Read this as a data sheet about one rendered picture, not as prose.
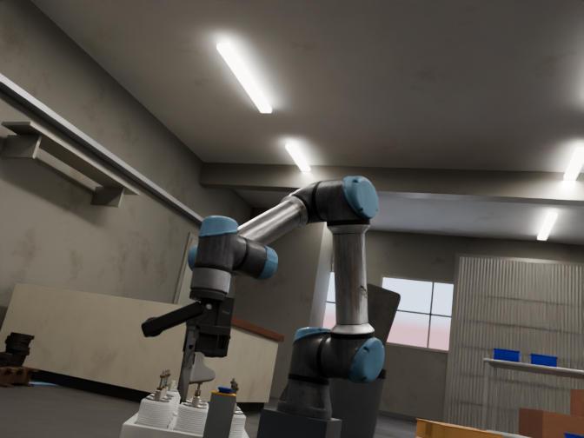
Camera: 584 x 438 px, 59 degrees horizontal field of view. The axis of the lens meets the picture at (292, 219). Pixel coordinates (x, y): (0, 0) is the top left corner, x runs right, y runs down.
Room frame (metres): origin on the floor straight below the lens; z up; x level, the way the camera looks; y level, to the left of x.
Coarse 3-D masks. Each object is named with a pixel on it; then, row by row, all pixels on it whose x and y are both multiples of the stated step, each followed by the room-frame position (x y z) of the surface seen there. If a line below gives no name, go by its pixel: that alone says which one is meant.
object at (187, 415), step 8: (184, 408) 1.69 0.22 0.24; (192, 408) 1.69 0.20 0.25; (200, 408) 1.70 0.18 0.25; (176, 416) 1.73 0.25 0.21; (184, 416) 1.69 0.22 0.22; (192, 416) 1.69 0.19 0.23; (200, 416) 1.70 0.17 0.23; (176, 424) 1.71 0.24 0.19; (184, 424) 1.69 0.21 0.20; (192, 424) 1.69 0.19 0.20; (200, 424) 1.70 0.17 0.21; (192, 432) 1.69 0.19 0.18; (200, 432) 1.70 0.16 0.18
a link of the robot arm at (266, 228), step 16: (304, 192) 1.32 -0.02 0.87; (288, 208) 1.29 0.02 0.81; (304, 208) 1.31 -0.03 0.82; (256, 224) 1.22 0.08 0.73; (272, 224) 1.25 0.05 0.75; (288, 224) 1.29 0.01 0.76; (304, 224) 1.34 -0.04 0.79; (256, 240) 1.21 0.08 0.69; (272, 240) 1.27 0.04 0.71; (192, 256) 1.17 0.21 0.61
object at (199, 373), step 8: (200, 352) 0.97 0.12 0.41; (200, 360) 0.96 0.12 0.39; (184, 368) 0.94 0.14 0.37; (192, 368) 0.95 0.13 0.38; (200, 368) 0.95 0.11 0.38; (208, 368) 0.96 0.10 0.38; (184, 376) 0.93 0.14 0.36; (192, 376) 0.94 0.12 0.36; (200, 376) 0.94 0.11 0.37; (208, 376) 0.95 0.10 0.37; (184, 384) 0.93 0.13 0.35; (184, 392) 0.93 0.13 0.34; (184, 400) 0.93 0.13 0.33
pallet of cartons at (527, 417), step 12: (576, 396) 6.62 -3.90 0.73; (528, 408) 6.46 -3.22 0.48; (576, 408) 6.62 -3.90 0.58; (528, 420) 6.44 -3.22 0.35; (540, 420) 6.12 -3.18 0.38; (552, 420) 6.03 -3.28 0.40; (564, 420) 6.02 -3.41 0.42; (576, 420) 6.01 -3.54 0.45; (528, 432) 6.43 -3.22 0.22; (540, 432) 6.11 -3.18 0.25; (552, 432) 6.03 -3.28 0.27; (564, 432) 6.02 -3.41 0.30; (576, 432) 6.01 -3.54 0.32
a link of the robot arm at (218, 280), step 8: (200, 272) 0.98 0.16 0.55; (208, 272) 0.97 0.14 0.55; (216, 272) 0.98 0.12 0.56; (224, 272) 0.98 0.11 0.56; (192, 280) 0.99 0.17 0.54; (200, 280) 0.98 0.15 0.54; (208, 280) 0.97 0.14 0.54; (216, 280) 0.98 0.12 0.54; (224, 280) 0.99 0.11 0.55; (192, 288) 0.99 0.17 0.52; (200, 288) 0.98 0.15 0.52; (208, 288) 0.97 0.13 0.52; (216, 288) 0.98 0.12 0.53; (224, 288) 0.99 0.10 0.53
